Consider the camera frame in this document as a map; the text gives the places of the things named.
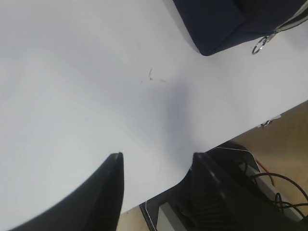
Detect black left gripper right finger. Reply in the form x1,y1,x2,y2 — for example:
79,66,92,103
169,152,265,231

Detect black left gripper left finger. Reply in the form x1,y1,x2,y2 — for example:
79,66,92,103
14,153,124,231

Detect navy blue lunch bag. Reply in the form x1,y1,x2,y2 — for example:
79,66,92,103
174,0,308,56

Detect black base unit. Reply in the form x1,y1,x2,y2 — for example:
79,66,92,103
140,141,308,231

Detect white tape scrap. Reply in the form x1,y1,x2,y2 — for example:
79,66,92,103
257,115,282,128

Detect black floor cables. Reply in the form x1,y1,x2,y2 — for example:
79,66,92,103
237,158,308,212

